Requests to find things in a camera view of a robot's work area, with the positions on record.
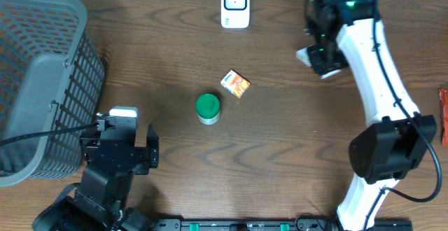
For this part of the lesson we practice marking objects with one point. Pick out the orange snack bar wrapper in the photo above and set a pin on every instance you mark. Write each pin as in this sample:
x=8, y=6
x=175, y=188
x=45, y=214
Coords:
x=443, y=106

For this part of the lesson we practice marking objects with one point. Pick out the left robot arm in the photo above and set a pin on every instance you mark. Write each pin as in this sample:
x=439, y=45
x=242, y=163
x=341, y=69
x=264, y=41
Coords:
x=98, y=201

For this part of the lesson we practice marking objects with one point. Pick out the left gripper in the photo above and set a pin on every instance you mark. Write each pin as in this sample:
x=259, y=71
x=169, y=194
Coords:
x=148, y=158

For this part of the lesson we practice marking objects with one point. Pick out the green lidded jar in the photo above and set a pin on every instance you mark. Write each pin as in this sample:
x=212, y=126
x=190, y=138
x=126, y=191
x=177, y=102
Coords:
x=208, y=109

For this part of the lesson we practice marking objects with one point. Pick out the black mounting rail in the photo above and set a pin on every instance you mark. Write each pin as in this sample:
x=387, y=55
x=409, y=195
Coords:
x=303, y=224

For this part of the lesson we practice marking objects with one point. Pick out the small orange box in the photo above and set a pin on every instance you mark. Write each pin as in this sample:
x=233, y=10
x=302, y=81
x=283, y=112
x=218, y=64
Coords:
x=235, y=83

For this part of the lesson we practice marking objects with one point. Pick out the white barcode scanner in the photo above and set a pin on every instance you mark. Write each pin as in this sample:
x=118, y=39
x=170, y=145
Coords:
x=235, y=14

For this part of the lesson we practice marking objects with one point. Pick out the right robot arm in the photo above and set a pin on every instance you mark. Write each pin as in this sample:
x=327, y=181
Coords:
x=350, y=34

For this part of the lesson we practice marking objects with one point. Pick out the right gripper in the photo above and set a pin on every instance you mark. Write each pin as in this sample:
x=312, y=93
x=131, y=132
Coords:
x=321, y=64

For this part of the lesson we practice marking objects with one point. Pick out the grey plastic basket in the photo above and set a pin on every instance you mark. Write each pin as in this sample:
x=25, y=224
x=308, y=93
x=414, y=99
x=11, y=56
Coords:
x=51, y=83

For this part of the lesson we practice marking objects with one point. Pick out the white green box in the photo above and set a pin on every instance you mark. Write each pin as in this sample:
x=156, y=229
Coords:
x=312, y=57

